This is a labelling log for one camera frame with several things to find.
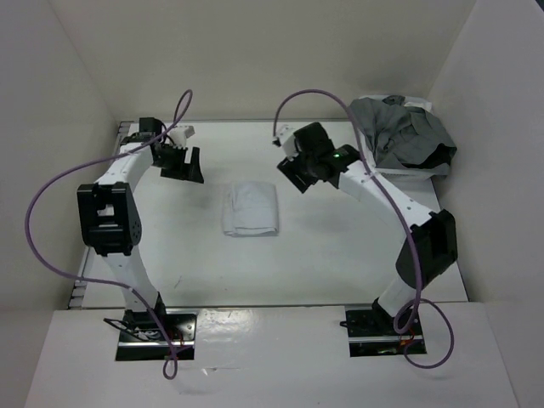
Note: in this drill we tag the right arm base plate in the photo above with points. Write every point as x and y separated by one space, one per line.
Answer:
371 333

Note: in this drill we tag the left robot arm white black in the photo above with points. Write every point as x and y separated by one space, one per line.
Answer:
110 221

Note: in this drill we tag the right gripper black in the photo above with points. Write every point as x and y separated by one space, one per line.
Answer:
290 169

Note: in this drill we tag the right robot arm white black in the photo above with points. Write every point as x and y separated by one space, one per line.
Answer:
428 238

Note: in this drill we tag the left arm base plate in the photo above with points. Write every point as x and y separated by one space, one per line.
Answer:
140 338

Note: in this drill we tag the white skirt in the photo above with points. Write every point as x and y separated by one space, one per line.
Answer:
250 208

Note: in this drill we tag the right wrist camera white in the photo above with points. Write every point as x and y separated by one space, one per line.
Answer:
284 138

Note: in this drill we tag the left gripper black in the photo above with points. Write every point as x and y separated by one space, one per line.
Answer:
184 172

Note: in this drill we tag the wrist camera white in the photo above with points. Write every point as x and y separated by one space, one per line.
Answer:
180 135
284 138

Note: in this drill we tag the white laundry basket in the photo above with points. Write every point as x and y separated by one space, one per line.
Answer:
411 175

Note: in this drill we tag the grey skirt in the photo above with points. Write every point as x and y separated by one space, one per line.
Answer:
398 136

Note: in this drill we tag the black garment in basket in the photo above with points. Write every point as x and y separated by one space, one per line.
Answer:
439 162

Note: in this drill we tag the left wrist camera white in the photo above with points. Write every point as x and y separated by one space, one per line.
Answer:
180 135

